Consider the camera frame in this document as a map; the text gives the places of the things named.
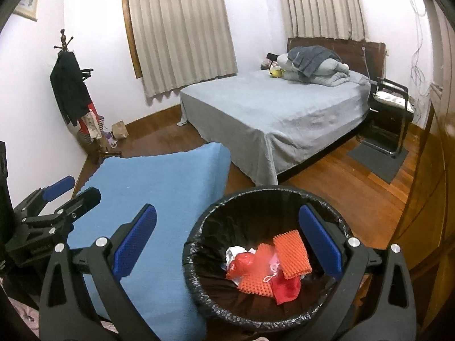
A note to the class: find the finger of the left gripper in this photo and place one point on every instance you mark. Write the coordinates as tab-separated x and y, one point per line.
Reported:
50	193
80	205

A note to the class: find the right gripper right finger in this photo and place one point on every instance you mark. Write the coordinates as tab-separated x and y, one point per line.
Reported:
373	297

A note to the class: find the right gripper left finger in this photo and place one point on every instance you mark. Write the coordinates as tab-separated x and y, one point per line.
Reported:
66	311

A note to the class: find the red cloth piece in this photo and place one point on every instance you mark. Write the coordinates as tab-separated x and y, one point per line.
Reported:
285	290

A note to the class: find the orange ribbed foam sheet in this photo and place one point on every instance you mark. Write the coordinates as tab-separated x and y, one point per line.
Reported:
287	255

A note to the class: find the white tissue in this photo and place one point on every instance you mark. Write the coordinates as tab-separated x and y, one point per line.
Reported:
236	253

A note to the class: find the red plastic bag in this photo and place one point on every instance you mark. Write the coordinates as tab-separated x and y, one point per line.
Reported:
236	272

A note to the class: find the black lined trash bin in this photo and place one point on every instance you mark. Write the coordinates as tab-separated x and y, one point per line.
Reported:
251	219

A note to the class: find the brown paper bag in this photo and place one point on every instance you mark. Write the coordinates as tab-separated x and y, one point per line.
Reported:
119	130

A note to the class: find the wooden wardrobe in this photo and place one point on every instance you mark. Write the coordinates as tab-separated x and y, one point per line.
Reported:
425	231

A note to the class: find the coat rack with clothes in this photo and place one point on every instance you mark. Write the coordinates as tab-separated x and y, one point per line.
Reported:
68	82

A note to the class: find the dark grey floor mat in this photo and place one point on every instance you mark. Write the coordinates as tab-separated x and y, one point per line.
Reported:
382	165

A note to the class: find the bed with grey sheet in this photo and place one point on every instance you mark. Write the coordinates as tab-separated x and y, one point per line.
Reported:
270	125

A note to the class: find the left beige curtain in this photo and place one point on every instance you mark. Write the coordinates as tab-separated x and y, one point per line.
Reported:
180	42

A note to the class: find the beige curtain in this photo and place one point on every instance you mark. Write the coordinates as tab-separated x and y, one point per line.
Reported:
332	19
180	42

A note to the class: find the yellow plush toy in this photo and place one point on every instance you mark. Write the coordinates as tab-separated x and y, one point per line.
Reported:
276	72

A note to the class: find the pink plush toy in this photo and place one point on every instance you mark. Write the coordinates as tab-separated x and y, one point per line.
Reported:
270	61

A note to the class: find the dark wooden headboard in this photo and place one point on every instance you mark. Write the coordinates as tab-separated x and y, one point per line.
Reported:
361	56

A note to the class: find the folded grey blankets pile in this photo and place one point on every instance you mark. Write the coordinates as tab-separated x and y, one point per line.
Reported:
317	65

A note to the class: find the right beige curtain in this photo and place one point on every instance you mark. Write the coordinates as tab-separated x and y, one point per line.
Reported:
332	19

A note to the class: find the framed wall picture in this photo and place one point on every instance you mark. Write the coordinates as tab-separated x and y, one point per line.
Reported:
27	9

